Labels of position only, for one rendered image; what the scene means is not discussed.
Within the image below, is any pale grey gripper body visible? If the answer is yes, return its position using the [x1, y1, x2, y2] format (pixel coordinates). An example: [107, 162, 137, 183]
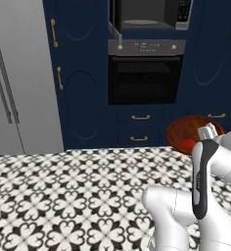
[197, 122, 220, 142]

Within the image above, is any red tomato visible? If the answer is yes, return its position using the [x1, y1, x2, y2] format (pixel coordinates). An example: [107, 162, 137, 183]
[180, 138, 197, 155]

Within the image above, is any brown wooden bowl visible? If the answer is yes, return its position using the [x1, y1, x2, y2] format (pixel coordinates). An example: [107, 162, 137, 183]
[165, 115, 226, 155]

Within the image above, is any wide blue cupboard door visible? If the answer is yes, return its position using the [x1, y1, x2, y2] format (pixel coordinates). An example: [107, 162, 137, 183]
[185, 0, 231, 110]

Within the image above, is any tall blue cupboard door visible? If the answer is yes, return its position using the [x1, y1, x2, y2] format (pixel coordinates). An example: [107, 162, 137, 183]
[52, 60, 117, 150]

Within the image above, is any glass microwave turntable plate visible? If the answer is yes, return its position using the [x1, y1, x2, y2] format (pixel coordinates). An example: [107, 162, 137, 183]
[121, 19, 160, 26]

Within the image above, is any black microwave oven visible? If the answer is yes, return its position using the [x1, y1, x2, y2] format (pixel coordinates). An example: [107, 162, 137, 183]
[108, 0, 194, 45]

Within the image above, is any microwave door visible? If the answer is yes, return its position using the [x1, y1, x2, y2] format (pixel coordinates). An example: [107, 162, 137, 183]
[108, 0, 124, 45]

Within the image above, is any short blue cupboard door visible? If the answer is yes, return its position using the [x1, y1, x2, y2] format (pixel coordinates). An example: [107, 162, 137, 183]
[42, 0, 111, 63]

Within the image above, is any blue drawer front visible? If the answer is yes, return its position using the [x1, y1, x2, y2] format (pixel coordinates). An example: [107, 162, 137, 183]
[115, 128, 164, 147]
[115, 109, 164, 129]

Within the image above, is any black built-in oven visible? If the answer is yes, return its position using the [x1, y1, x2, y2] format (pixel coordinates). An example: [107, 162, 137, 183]
[107, 39, 187, 106]

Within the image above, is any grey fridge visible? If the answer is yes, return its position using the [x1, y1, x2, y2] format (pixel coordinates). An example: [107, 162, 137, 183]
[0, 0, 65, 156]

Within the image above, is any brass drawer handle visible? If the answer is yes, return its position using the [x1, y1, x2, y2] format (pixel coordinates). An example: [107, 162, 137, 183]
[207, 112, 227, 119]
[129, 135, 149, 142]
[130, 114, 152, 121]

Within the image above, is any brass cupboard handle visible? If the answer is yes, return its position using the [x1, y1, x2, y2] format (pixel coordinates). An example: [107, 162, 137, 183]
[50, 18, 60, 49]
[56, 66, 65, 90]

